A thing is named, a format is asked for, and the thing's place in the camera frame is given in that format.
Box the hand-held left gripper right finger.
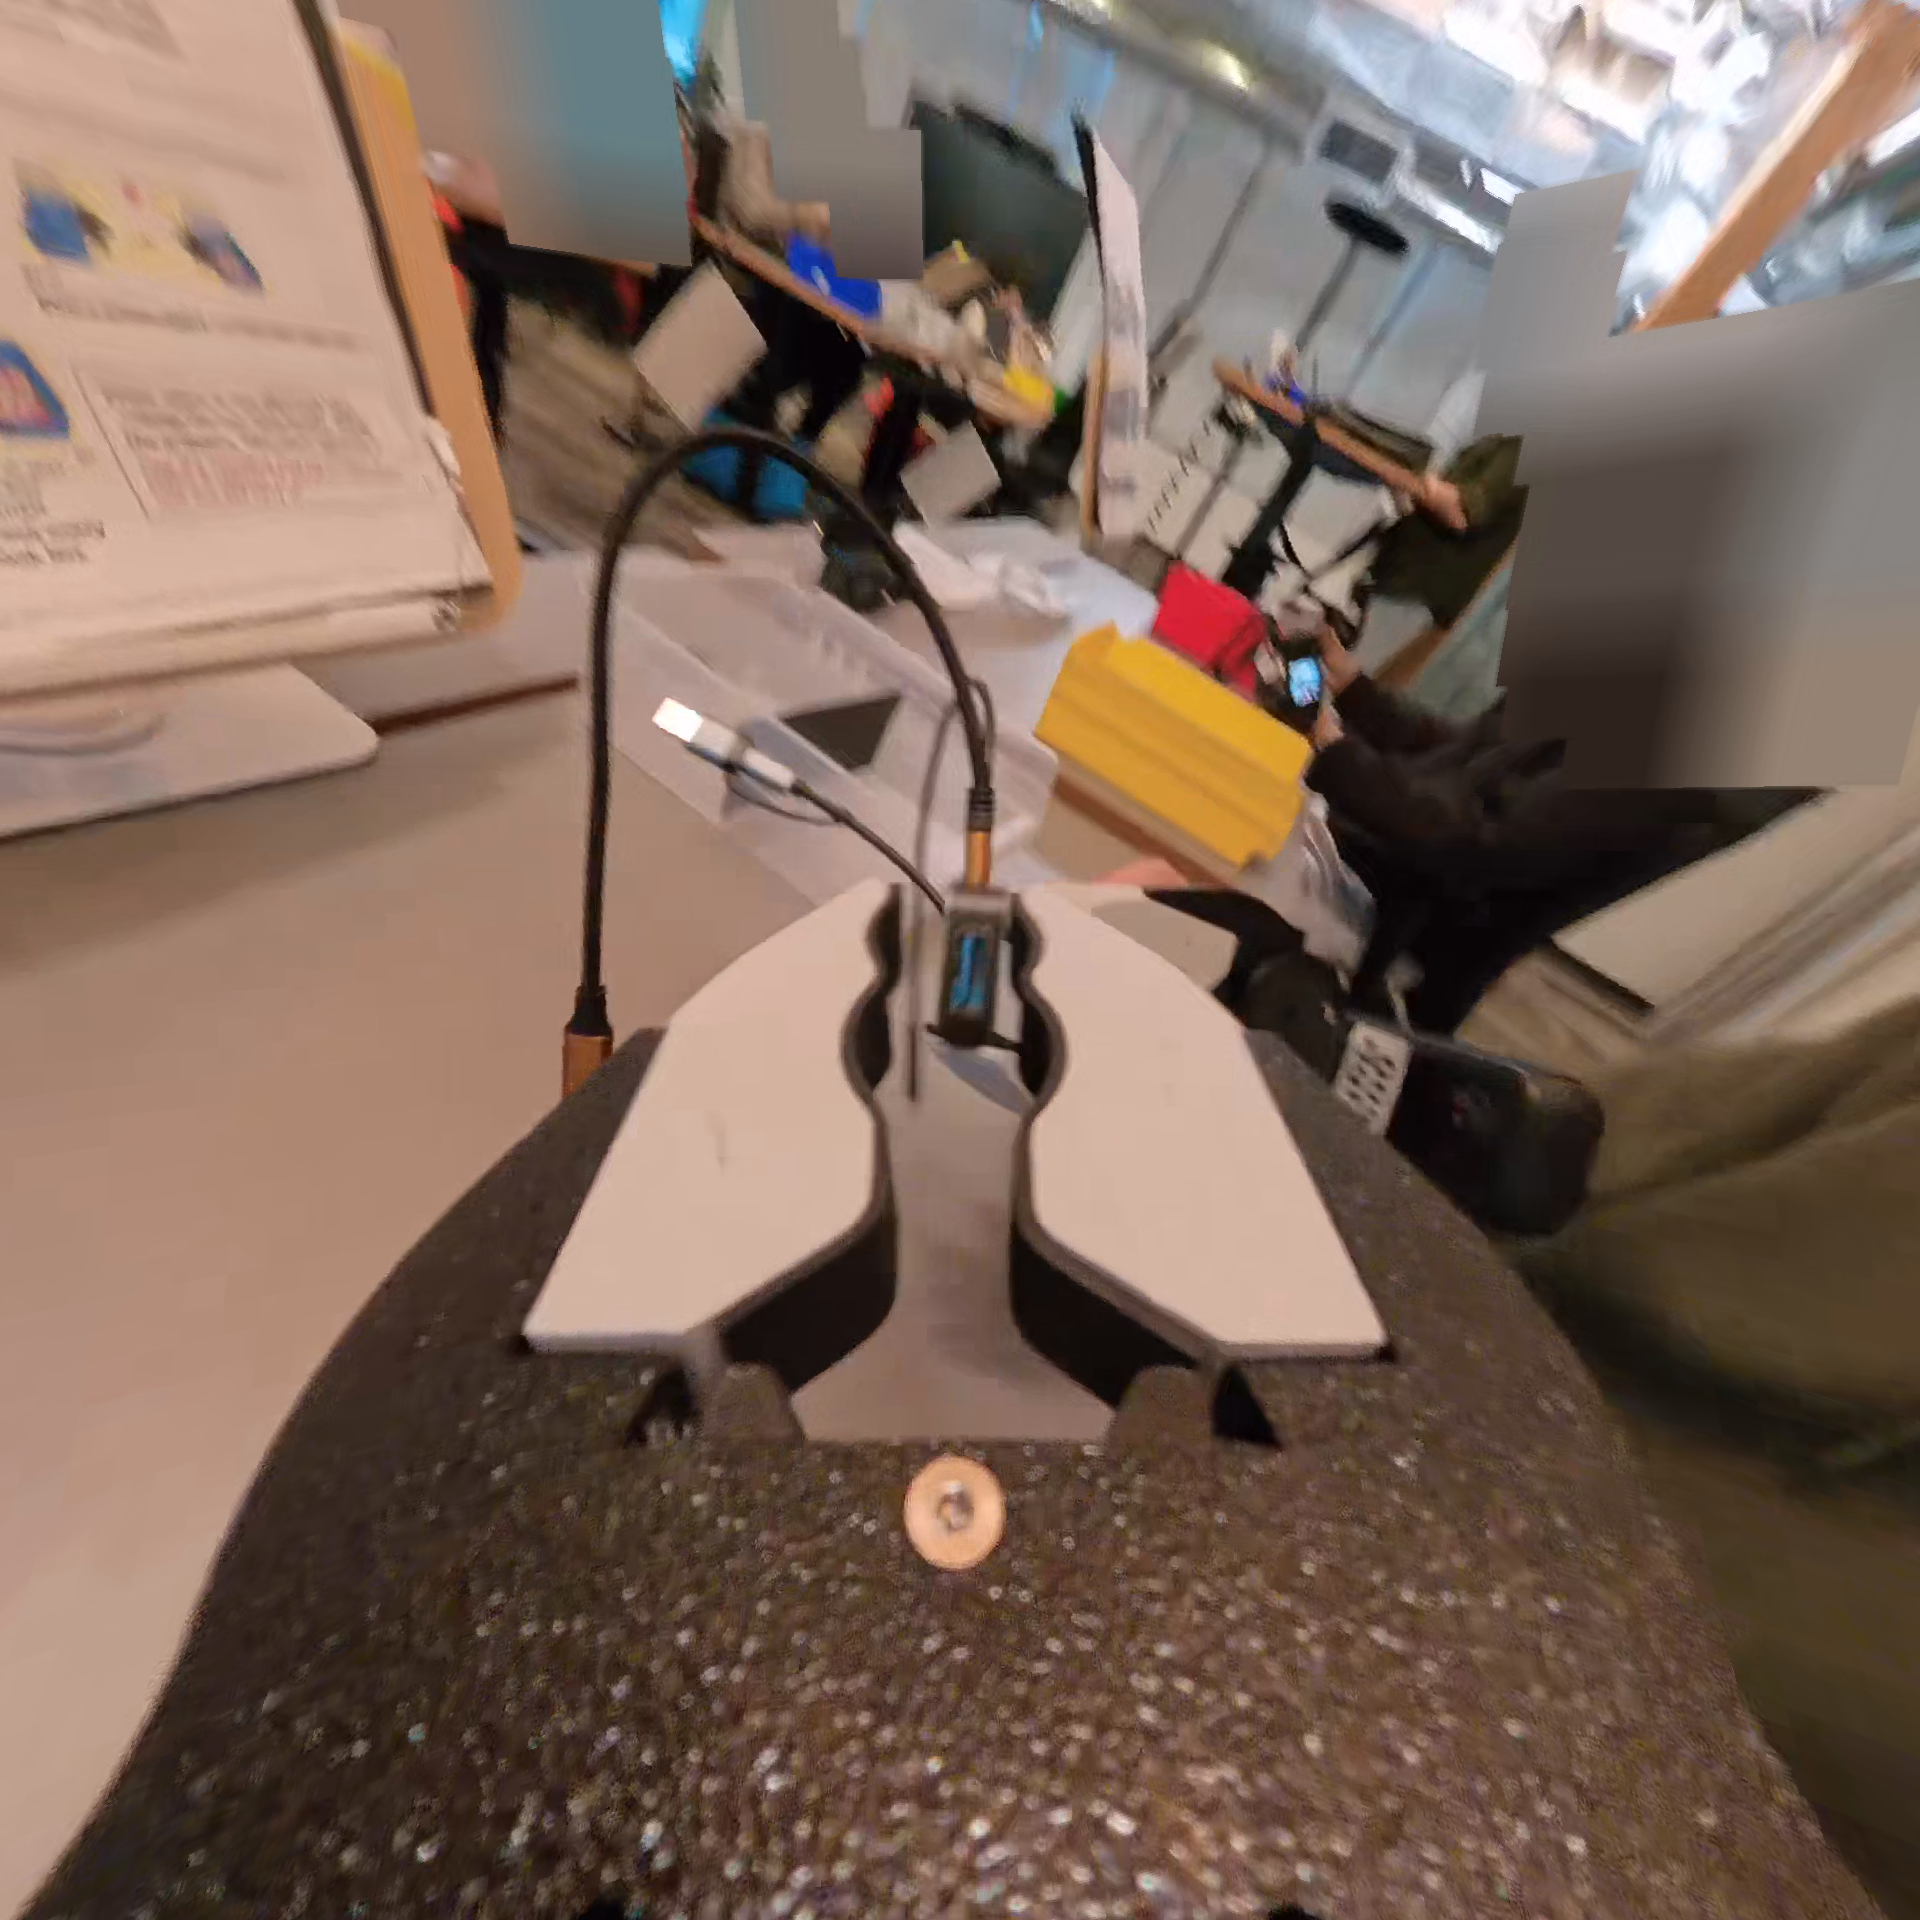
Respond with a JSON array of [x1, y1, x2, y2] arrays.
[[1013, 884, 1392, 1412]]

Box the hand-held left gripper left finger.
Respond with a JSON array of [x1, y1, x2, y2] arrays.
[[521, 878, 909, 1396]]

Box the slim grey USB hub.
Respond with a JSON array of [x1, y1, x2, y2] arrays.
[[896, 882, 1052, 1121]]

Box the black braided cable orange plugs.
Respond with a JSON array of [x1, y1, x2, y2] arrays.
[[562, 427, 1003, 1103]]

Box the thin black cable silver plug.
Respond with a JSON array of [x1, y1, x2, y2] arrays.
[[651, 698, 953, 916]]

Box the clear plastic bin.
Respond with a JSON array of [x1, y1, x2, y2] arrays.
[[609, 575, 1058, 887]]

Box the person's right forearm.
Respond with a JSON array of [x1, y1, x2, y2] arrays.
[[1515, 1020, 1920, 1501]]

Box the grey desk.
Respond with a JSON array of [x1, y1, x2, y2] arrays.
[[0, 563, 1142, 1920]]

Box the black flat box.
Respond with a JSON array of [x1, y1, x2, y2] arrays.
[[780, 691, 905, 774]]

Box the yellow plastic bin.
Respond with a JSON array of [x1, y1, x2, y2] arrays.
[[1035, 621, 1318, 873]]

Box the red plastic bin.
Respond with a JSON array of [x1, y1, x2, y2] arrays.
[[1153, 563, 1268, 700]]

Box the instruction sheet on stand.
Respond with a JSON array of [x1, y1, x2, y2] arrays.
[[0, 0, 528, 842]]

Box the printed instruction sheet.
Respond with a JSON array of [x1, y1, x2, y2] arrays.
[[0, 0, 497, 647]]

